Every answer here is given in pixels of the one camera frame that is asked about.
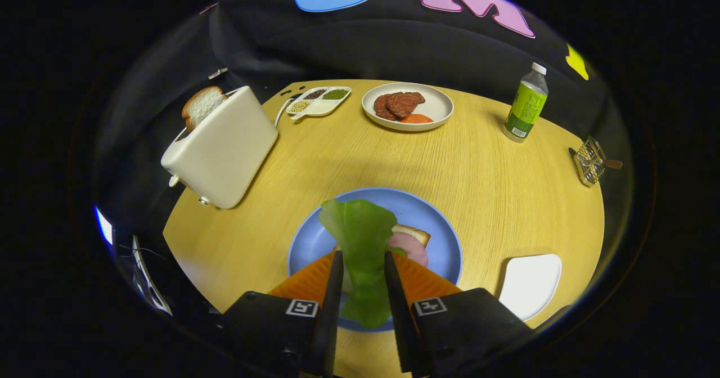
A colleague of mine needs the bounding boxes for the white round plate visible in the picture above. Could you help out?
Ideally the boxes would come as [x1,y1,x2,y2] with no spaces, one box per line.
[362,82,455,132]

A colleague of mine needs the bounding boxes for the white toaster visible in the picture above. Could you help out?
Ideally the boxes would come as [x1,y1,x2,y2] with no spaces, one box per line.
[161,85,279,210]

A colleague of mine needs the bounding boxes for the blue round plate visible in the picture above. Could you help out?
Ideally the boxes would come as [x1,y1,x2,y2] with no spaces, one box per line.
[287,187,463,334]

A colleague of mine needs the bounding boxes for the green label plastic bottle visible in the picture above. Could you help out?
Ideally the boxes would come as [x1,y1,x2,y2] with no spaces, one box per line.
[503,62,549,143]

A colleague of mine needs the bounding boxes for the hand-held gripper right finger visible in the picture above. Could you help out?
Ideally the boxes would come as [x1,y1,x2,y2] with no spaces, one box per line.
[384,251,535,377]

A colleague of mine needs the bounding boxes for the green lettuce leaf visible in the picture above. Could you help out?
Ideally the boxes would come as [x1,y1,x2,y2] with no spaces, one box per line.
[319,198,407,329]

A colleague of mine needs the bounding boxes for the metal wire rack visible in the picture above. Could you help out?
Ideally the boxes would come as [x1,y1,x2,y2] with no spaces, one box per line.
[568,136,624,187]

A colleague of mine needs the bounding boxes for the white square plate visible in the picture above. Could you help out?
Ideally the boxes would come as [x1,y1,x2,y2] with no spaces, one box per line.
[498,254,563,322]

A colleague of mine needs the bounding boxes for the white bread slice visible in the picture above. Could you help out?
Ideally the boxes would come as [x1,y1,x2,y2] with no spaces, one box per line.
[181,85,228,132]

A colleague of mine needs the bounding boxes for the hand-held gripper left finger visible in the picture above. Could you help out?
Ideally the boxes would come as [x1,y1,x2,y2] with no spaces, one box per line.
[222,250,345,377]

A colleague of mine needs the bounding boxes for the black backdrop cloth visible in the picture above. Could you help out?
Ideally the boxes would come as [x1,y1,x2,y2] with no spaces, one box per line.
[93,0,625,238]

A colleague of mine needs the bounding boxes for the pink ham slice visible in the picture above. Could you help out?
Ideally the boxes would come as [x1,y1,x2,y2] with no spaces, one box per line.
[388,232,429,269]

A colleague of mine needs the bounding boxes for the white toaster cable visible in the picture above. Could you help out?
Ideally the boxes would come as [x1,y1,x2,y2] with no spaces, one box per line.
[274,94,296,128]

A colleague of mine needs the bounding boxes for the white divided seasoning tray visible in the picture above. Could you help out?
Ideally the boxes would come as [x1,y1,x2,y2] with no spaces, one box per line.
[286,86,352,121]

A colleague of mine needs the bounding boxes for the white curved frame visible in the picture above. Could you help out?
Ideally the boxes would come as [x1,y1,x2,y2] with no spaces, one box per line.
[131,235,173,316]

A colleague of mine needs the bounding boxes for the brown meat slice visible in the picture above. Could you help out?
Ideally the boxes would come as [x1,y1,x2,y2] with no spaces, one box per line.
[373,93,397,122]
[385,92,426,119]

